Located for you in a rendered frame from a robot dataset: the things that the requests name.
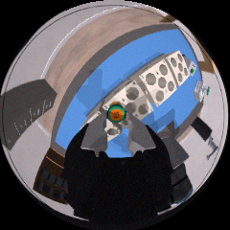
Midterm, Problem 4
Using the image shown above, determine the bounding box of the beige bucket adapter block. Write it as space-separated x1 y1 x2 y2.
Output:
153 51 190 87
81 101 123 142
103 80 153 121
130 59 177 107

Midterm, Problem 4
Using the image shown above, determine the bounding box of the white tube rack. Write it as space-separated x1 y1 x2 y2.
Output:
194 80 204 102

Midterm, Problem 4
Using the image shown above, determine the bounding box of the blue bench mat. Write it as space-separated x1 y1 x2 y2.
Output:
55 30 201 157

